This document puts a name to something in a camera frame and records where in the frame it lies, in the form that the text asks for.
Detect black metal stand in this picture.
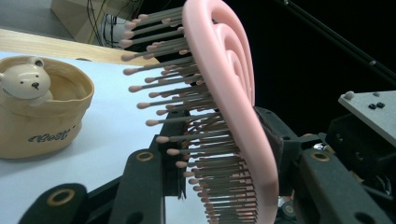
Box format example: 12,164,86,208
274,0,396,87

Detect tan cup with bear figure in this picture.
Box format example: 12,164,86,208
0,55,95,160

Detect light wooden table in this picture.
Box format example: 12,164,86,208
0,28,160,67

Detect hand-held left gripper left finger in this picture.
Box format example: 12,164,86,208
108,110,191,224

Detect pink hairbrush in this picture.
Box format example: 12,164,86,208
120,0,280,224

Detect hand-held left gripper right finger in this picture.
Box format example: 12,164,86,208
255,106,393,224

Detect hanging cables at desk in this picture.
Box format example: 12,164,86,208
85,0,138,49

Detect dark curtain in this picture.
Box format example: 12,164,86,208
136,0,396,138

